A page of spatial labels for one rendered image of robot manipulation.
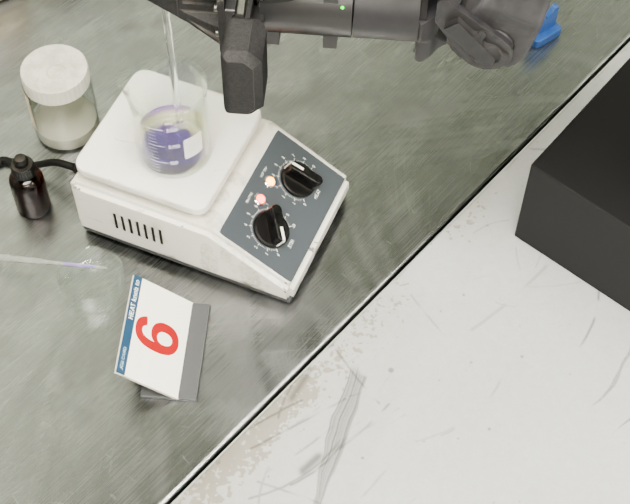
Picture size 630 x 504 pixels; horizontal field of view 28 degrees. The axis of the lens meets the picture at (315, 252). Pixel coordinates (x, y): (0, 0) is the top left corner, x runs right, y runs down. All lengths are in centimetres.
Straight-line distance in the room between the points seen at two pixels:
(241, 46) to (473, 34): 16
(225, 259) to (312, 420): 15
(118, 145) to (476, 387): 35
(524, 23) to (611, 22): 43
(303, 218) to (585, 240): 23
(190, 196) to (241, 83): 19
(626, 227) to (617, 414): 15
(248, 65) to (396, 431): 33
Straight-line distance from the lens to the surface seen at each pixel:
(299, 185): 105
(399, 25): 88
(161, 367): 100
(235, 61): 82
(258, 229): 102
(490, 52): 87
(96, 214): 106
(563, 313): 106
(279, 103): 118
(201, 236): 101
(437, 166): 114
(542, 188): 103
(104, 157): 104
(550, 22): 125
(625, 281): 105
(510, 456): 99
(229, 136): 104
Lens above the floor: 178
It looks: 55 degrees down
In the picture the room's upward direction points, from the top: 1 degrees clockwise
